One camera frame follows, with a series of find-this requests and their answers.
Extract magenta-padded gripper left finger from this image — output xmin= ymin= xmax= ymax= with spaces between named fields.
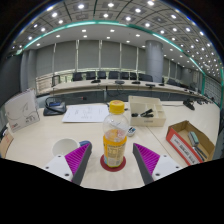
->
xmin=43 ymin=141 xmax=93 ymax=186

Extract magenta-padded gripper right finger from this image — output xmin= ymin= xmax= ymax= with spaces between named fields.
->
xmin=132 ymin=142 xmax=183 ymax=186

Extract yellow-capped clear drink bottle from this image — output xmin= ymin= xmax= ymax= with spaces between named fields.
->
xmin=101 ymin=99 xmax=130 ymax=169

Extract red-labelled open cardboard box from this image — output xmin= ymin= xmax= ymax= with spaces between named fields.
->
xmin=165 ymin=119 xmax=217 ymax=167

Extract teal whiteboard eraser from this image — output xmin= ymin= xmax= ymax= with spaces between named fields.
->
xmin=187 ymin=130 xmax=201 ymax=148

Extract flat round red coaster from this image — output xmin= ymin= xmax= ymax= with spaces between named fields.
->
xmin=99 ymin=153 xmax=127 ymax=173

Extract cream desk organizer tray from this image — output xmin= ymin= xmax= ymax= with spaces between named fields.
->
xmin=128 ymin=95 xmax=167 ymax=128

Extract small white remote control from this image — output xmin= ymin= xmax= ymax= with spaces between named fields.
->
xmin=126 ymin=125 xmax=138 ymax=138

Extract black marker pen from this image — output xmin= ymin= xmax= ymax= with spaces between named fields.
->
xmin=131 ymin=107 xmax=155 ymax=119

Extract white printed paper sheet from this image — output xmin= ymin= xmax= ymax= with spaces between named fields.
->
xmin=61 ymin=103 xmax=111 ymax=124

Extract black desk phone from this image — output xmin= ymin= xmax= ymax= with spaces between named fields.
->
xmin=42 ymin=96 xmax=68 ymax=117

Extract white printed cardboard box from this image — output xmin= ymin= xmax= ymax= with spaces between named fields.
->
xmin=4 ymin=87 xmax=41 ymax=134

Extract long curved conference desk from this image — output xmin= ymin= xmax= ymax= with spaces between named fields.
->
xmin=38 ymin=78 xmax=208 ymax=105

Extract black office chairs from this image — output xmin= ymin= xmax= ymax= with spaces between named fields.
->
xmin=50 ymin=69 xmax=155 ymax=85

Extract ceiling lights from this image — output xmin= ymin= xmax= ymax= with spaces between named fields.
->
xmin=9 ymin=0 xmax=224 ymax=68

